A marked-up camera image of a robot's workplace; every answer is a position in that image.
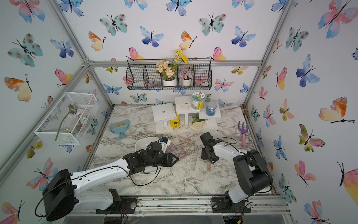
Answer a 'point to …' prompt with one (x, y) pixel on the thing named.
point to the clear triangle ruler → (189, 152)
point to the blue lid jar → (211, 108)
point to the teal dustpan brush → (120, 127)
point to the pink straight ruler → (209, 165)
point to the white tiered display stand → (181, 117)
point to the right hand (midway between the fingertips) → (208, 155)
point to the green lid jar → (197, 101)
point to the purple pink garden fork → (244, 130)
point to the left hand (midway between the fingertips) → (178, 159)
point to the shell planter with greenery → (198, 123)
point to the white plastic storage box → (141, 143)
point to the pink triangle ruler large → (182, 139)
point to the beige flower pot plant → (168, 78)
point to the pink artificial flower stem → (72, 109)
